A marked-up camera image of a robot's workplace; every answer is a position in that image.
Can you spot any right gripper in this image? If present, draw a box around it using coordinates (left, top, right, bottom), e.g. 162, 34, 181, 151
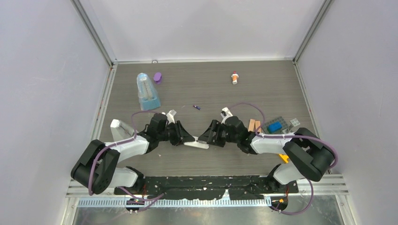
198, 120, 239, 148

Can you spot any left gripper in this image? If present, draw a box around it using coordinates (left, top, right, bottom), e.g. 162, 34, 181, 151
158, 121, 194, 147

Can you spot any white remote control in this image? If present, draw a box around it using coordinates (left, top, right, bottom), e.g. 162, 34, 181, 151
184, 136, 209, 150

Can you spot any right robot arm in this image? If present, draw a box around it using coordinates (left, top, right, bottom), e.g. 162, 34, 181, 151
199, 116, 337, 192

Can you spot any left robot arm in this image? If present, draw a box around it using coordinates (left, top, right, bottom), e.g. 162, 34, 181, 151
70, 113, 196, 195

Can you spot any left wooden block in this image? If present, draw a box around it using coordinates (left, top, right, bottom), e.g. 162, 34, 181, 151
248, 119, 256, 132

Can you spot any wooden block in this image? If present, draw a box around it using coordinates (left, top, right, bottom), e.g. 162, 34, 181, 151
254, 120, 262, 133
248, 119, 256, 132

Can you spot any right wooden block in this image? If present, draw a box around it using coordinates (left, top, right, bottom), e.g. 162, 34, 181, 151
254, 120, 262, 133

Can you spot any blue metronome in plastic wrap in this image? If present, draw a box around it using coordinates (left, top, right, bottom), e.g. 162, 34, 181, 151
137, 73, 161, 111

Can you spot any small toy figurine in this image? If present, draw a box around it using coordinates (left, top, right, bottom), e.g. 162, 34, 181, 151
231, 71, 239, 85

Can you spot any white trapezoid block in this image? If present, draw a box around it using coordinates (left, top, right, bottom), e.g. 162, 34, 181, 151
110, 119, 134, 142

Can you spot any grey lego baseplate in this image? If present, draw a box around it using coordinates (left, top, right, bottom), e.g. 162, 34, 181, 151
261, 116, 291, 135

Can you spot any purple plastic cap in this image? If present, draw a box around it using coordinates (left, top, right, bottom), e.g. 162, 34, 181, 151
153, 72, 162, 84

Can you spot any blue lego brick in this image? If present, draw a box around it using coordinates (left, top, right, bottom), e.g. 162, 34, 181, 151
267, 121, 283, 134

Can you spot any small grey lego piece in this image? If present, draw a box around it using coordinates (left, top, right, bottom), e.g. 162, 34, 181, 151
282, 125, 293, 134

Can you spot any yellow triangular tool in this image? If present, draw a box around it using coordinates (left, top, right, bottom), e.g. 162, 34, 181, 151
279, 154, 290, 164

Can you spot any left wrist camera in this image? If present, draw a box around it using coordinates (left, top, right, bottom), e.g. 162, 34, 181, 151
166, 110, 176, 123

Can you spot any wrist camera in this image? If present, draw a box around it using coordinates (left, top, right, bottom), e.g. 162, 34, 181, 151
221, 107, 233, 119
166, 110, 176, 123

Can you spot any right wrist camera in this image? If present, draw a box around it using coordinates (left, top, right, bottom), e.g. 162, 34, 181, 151
221, 107, 233, 119

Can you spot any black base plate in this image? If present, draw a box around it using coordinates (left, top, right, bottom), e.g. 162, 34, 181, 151
126, 175, 299, 200

